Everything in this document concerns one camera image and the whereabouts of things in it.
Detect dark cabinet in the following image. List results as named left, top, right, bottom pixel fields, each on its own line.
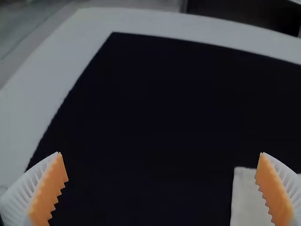
left=182, top=0, right=301, bottom=38

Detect pale towel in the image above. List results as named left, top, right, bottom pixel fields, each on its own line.
left=230, top=166, right=301, bottom=226

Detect black mat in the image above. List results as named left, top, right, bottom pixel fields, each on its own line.
left=24, top=32, right=301, bottom=226

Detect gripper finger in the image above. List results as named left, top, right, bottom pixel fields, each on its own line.
left=0, top=152, right=69, bottom=226
left=254, top=152, right=301, bottom=226

